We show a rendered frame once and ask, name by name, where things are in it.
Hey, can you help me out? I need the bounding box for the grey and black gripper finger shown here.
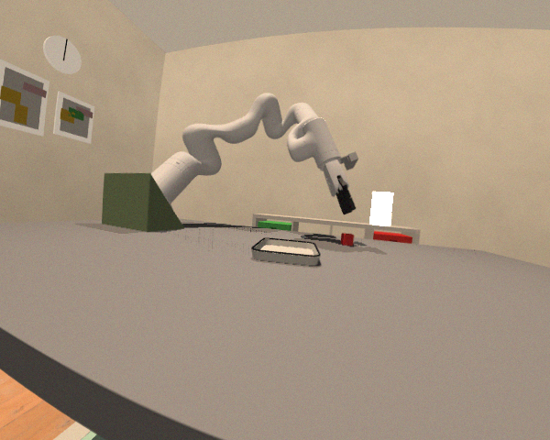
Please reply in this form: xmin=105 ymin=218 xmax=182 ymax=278
xmin=336 ymin=175 xmax=356 ymax=213
xmin=336 ymin=193 xmax=352 ymax=215

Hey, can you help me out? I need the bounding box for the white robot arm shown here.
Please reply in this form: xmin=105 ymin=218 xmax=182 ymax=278
xmin=151 ymin=93 xmax=358 ymax=205

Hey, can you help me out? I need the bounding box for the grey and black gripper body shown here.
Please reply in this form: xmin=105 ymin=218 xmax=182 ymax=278
xmin=320 ymin=159 xmax=349 ymax=197

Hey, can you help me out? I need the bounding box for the red block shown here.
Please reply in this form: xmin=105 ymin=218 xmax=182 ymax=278
xmin=341 ymin=233 xmax=354 ymax=246

